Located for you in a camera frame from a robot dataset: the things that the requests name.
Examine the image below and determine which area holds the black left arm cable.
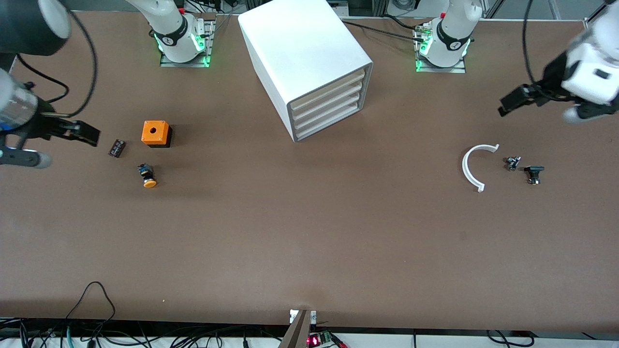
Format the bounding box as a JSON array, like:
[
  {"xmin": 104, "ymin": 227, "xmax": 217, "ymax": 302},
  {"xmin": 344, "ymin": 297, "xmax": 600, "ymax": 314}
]
[{"xmin": 524, "ymin": 0, "xmax": 547, "ymax": 87}]

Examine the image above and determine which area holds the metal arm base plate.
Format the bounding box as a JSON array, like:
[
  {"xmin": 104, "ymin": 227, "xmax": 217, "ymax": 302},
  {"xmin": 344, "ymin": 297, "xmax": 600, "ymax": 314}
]
[
  {"xmin": 160, "ymin": 14, "xmax": 216, "ymax": 68},
  {"xmin": 415, "ymin": 24, "xmax": 467, "ymax": 74}
]

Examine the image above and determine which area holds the circuit board with red light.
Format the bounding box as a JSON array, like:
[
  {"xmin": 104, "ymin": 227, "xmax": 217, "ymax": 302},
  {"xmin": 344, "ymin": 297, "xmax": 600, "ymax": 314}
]
[{"xmin": 306, "ymin": 331, "xmax": 339, "ymax": 348}]

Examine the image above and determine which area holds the black cable behind cabinet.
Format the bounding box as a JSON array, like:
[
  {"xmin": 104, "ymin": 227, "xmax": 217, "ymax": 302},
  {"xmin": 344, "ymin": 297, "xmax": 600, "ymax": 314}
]
[{"xmin": 342, "ymin": 20, "xmax": 427, "ymax": 44}]

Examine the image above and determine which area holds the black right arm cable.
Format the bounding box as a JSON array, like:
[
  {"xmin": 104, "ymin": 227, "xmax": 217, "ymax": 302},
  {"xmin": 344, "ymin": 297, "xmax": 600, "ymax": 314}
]
[{"xmin": 17, "ymin": 10, "xmax": 99, "ymax": 119}]

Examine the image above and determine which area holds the yellow mushroom push button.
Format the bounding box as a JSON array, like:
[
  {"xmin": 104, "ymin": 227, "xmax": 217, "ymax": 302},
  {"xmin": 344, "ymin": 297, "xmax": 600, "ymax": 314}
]
[{"xmin": 137, "ymin": 163, "xmax": 158, "ymax": 189}]

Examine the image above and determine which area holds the black looped cable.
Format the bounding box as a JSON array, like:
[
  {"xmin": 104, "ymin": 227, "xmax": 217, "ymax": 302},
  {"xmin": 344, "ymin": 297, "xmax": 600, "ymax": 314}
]
[{"xmin": 65, "ymin": 281, "xmax": 117, "ymax": 334}]

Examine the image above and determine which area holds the black switch component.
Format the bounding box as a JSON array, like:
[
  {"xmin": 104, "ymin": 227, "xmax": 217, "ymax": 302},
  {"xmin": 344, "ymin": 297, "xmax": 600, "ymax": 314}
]
[{"xmin": 524, "ymin": 165, "xmax": 545, "ymax": 186}]

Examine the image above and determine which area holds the white plastic drawer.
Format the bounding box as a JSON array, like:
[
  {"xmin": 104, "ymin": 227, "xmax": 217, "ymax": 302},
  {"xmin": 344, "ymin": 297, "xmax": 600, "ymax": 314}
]
[
  {"xmin": 289, "ymin": 69, "xmax": 365, "ymax": 113},
  {"xmin": 292, "ymin": 80, "xmax": 364, "ymax": 121},
  {"xmin": 293, "ymin": 91, "xmax": 363, "ymax": 130},
  {"xmin": 295, "ymin": 101, "xmax": 361, "ymax": 139}
]

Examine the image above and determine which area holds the aluminium profile bar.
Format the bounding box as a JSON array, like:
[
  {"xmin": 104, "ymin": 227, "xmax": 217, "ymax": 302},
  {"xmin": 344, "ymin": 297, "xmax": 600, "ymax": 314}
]
[{"xmin": 278, "ymin": 309, "xmax": 317, "ymax": 348}]

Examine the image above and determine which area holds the orange box with hole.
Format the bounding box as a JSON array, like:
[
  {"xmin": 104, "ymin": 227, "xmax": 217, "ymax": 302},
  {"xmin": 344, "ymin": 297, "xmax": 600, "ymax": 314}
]
[{"xmin": 141, "ymin": 120, "xmax": 173, "ymax": 148}]

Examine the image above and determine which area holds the white half ring clamp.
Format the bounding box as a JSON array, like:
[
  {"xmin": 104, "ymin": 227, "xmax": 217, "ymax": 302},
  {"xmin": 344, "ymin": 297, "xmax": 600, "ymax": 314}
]
[{"xmin": 462, "ymin": 144, "xmax": 500, "ymax": 193}]

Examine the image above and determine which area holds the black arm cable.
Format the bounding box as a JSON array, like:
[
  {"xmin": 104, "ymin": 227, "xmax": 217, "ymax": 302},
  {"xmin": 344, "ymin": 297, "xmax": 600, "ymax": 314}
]
[
  {"xmin": 524, "ymin": 0, "xmax": 547, "ymax": 87},
  {"xmin": 17, "ymin": 10, "xmax": 99, "ymax": 119}
]

